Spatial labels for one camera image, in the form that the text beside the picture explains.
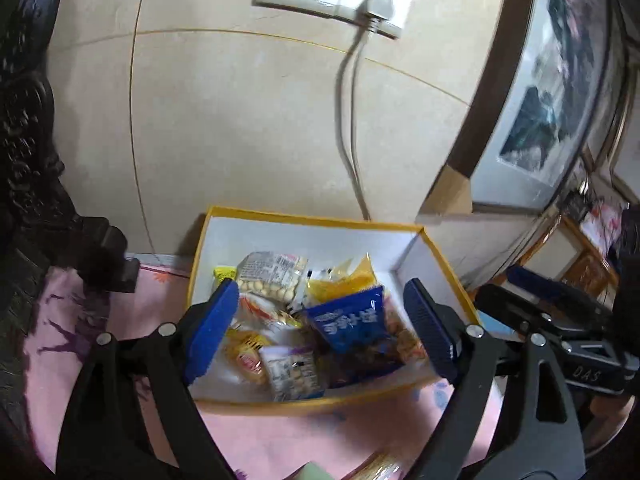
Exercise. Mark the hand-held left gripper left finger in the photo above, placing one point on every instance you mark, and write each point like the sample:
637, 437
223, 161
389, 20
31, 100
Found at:
210, 332

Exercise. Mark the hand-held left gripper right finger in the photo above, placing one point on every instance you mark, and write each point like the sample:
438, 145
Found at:
430, 327

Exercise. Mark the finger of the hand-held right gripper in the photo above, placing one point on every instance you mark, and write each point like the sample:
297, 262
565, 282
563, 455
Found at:
545, 287
520, 310

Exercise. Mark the orange brown snack packet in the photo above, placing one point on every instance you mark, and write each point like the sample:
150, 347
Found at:
407, 335

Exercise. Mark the yellow red snack packet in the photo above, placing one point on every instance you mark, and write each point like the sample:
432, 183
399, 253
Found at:
247, 357

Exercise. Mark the orange striped snack packet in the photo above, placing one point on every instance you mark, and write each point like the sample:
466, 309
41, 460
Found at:
265, 312

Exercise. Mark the small yellow snack packet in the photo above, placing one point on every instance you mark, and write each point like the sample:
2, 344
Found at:
224, 275

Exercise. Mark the blue snack packet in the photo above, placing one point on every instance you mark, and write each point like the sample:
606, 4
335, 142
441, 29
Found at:
350, 322

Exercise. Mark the clear white bean packet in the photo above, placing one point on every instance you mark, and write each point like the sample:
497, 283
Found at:
270, 275

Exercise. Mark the small white nut packet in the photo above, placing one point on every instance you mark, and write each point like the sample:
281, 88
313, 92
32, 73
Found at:
292, 370

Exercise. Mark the yellow cardboard box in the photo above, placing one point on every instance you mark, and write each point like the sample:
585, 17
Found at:
310, 235

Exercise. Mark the wooden side cabinet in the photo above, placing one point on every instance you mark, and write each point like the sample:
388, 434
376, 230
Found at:
575, 255

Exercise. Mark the brown cardboard box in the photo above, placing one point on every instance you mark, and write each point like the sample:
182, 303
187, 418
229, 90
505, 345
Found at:
447, 195

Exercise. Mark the pink printed tablecloth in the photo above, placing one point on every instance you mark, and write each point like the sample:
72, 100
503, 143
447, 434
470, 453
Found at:
300, 440

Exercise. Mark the beige wafer packet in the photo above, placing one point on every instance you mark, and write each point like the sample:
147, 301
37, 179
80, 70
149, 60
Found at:
377, 467

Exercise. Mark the green snack packet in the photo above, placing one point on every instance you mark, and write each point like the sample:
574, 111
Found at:
312, 472

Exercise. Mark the framed ink painting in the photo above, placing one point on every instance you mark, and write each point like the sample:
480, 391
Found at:
540, 110

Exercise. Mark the dark carved wooden furniture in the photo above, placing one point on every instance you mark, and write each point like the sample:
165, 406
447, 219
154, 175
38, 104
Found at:
25, 160

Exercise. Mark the white plug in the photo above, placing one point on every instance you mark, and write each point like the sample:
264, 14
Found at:
375, 7

